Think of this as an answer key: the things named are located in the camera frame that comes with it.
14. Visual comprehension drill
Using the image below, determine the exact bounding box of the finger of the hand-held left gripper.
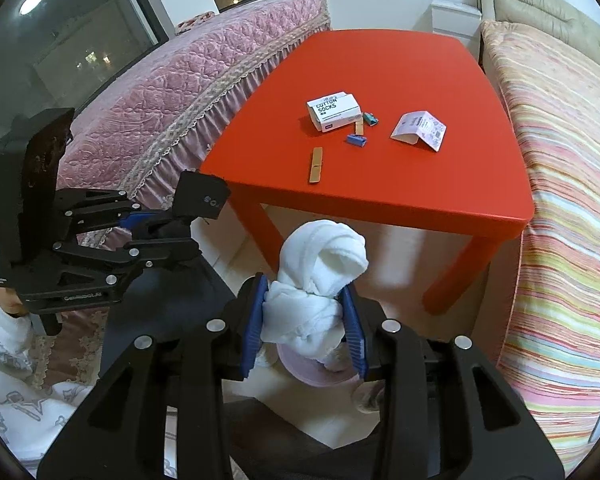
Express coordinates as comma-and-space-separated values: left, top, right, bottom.
55, 188, 196, 237
52, 239, 202, 287

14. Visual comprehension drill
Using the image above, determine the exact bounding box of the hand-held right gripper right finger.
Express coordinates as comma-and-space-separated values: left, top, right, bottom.
337, 285, 566, 480

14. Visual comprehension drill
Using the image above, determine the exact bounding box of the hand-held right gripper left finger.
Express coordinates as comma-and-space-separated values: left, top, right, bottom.
36, 274, 271, 480

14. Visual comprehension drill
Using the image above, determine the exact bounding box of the pink trash bin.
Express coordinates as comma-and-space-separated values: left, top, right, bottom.
260, 345, 376, 388

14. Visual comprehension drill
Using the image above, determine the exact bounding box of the black sock package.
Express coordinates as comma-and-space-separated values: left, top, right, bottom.
166, 171, 231, 235

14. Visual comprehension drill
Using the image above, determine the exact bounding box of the white cloth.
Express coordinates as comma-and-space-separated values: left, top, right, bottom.
260, 219, 370, 371

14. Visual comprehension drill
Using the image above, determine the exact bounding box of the white paper label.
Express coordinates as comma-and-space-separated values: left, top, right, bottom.
391, 110, 448, 152

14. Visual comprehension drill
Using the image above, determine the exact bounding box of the white sock box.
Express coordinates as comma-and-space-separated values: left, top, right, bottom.
306, 91, 363, 135

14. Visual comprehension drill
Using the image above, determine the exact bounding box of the person's left forearm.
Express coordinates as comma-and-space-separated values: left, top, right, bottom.
0, 290, 37, 377

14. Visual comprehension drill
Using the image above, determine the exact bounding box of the person's left hand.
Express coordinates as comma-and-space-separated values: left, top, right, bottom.
0, 287, 33, 318

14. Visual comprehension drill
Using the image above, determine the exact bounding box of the pink quilted bed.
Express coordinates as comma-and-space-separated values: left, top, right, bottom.
55, 0, 332, 252

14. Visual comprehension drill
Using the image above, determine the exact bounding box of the red table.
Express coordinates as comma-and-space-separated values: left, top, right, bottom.
200, 29, 535, 317

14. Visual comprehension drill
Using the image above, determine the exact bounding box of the large dark window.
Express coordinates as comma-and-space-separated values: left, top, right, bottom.
0, 0, 172, 226

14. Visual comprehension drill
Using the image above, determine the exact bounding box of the person's printed white clothing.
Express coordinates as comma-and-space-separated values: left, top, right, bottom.
0, 367, 106, 463

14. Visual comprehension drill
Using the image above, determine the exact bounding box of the patterned pink cushion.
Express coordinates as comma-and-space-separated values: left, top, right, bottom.
174, 10, 217, 36

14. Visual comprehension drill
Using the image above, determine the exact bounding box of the striped bed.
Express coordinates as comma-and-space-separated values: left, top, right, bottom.
480, 20, 600, 461

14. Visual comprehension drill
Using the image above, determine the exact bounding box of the white nightstand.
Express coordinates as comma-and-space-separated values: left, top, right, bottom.
430, 0, 483, 43

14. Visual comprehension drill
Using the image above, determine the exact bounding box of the beige padded headboard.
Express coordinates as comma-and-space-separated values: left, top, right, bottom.
476, 0, 600, 61

